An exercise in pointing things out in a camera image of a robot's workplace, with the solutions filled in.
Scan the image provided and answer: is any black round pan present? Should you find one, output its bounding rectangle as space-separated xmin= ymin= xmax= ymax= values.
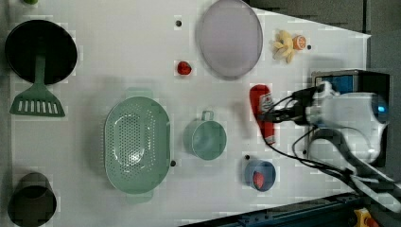
xmin=5 ymin=20 xmax=78 ymax=85

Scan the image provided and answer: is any peeled toy banana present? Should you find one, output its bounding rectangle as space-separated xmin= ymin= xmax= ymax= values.
xmin=273 ymin=30 xmax=295 ymax=63

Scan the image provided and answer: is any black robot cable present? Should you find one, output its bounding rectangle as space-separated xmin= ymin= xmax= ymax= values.
xmin=264 ymin=94 xmax=379 ymax=187

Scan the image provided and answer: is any green oval strainer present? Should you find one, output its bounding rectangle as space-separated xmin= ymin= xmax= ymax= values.
xmin=104 ymin=88 xmax=171 ymax=204

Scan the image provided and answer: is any blue bowl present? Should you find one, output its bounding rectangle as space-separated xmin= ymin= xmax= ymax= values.
xmin=244 ymin=160 xmax=276 ymax=192

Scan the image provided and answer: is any green slotted spatula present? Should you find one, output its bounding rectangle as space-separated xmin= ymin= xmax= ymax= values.
xmin=9 ymin=54 xmax=65 ymax=117

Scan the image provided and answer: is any grey round plate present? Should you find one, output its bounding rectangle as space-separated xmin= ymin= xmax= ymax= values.
xmin=197 ymin=0 xmax=263 ymax=79

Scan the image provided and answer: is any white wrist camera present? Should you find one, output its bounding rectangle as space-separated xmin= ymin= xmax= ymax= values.
xmin=316 ymin=81 xmax=340 ymax=98

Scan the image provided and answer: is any red ketchup bottle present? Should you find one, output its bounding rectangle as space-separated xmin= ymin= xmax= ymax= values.
xmin=250 ymin=84 xmax=275 ymax=145

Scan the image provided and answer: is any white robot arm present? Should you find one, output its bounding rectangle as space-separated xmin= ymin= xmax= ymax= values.
xmin=250 ymin=82 xmax=400 ymax=214

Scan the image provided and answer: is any small red strawberry toy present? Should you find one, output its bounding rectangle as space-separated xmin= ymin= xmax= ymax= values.
xmin=177 ymin=61 xmax=192 ymax=76

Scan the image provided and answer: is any green cylinder object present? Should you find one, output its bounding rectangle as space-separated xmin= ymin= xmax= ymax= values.
xmin=24 ymin=0 xmax=39 ymax=5

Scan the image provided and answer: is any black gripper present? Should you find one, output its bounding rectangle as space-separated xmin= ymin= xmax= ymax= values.
xmin=257 ymin=87 xmax=317 ymax=126

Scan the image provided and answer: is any black toaster oven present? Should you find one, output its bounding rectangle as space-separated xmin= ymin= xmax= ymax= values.
xmin=307 ymin=70 xmax=390 ymax=167

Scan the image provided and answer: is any orange slice toy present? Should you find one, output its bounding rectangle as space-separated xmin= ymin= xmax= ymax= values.
xmin=292 ymin=35 xmax=306 ymax=50

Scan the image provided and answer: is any black cylinder cup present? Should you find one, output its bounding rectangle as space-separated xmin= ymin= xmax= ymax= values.
xmin=8 ymin=172 xmax=57 ymax=227

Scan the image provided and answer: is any green mug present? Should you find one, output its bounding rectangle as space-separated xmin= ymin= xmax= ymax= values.
xmin=183 ymin=111 xmax=227 ymax=161

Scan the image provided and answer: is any red fruit in bowl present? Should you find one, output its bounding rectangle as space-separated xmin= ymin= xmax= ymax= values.
xmin=253 ymin=171 xmax=265 ymax=189

